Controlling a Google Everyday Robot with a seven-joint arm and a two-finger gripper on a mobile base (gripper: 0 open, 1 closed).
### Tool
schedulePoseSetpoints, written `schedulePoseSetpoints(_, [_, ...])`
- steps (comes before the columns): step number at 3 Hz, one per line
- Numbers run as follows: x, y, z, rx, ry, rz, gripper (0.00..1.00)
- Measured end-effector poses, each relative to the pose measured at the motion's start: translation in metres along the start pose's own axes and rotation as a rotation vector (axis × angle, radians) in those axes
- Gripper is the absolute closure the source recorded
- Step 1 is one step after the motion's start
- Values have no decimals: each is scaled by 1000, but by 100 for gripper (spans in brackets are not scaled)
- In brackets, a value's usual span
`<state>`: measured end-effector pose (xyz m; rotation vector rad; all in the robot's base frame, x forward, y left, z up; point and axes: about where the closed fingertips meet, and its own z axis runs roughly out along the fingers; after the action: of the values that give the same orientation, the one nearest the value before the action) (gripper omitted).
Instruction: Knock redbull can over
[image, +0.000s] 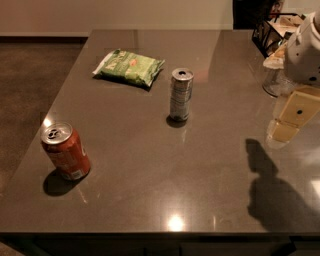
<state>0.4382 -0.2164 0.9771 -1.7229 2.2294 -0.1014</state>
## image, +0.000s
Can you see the orange soda can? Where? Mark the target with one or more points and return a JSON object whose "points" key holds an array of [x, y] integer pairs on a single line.
{"points": [[63, 146]]}

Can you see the clear glass jar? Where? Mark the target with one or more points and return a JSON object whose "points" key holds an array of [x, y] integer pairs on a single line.
{"points": [[276, 82]]}

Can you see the black wire basket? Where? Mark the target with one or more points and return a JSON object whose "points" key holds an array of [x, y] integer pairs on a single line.
{"points": [[269, 35]]}

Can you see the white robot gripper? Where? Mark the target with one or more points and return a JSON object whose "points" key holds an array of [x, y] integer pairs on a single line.
{"points": [[304, 55]]}

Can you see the silver blue redbull can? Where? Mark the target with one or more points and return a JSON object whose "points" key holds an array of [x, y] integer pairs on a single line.
{"points": [[181, 92]]}

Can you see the green chip bag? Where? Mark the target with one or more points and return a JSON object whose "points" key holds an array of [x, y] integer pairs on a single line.
{"points": [[129, 67]]}

